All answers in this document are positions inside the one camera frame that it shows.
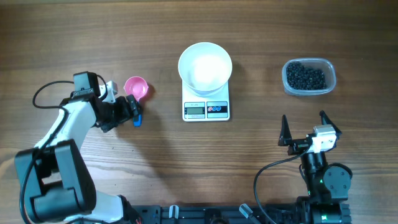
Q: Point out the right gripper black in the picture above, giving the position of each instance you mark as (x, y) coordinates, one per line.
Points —
(298, 144)

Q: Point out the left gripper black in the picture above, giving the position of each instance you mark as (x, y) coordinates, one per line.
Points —
(125, 114)

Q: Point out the pink scoop blue handle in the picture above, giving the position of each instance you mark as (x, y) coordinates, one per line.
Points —
(138, 87)

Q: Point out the black beans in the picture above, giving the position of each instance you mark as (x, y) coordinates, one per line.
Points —
(300, 77)

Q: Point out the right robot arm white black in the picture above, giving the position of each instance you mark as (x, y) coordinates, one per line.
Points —
(327, 184)

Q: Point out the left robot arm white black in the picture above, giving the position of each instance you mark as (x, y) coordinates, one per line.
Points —
(55, 182)

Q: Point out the white digital kitchen scale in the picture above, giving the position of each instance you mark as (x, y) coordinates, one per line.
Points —
(214, 106)

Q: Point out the white bowl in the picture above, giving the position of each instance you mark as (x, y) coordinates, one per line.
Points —
(205, 67)

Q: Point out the clear plastic container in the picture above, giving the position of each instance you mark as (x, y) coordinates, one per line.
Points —
(317, 63)

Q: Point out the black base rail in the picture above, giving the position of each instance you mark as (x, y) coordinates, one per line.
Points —
(217, 214)

